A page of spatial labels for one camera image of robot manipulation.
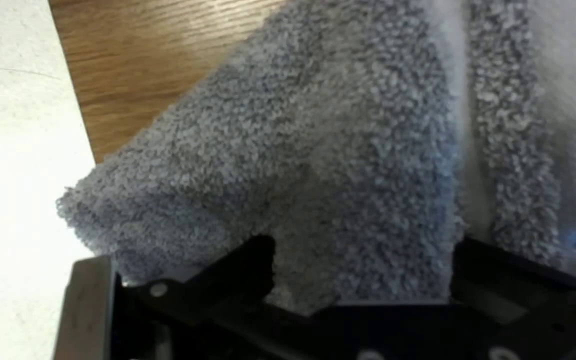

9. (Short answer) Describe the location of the grey terry towel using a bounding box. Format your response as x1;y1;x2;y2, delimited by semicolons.
55;0;576;317

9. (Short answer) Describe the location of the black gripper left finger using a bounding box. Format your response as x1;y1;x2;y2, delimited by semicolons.
124;231;318;360

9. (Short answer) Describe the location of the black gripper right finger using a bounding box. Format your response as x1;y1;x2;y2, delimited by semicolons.
450;235;576;360

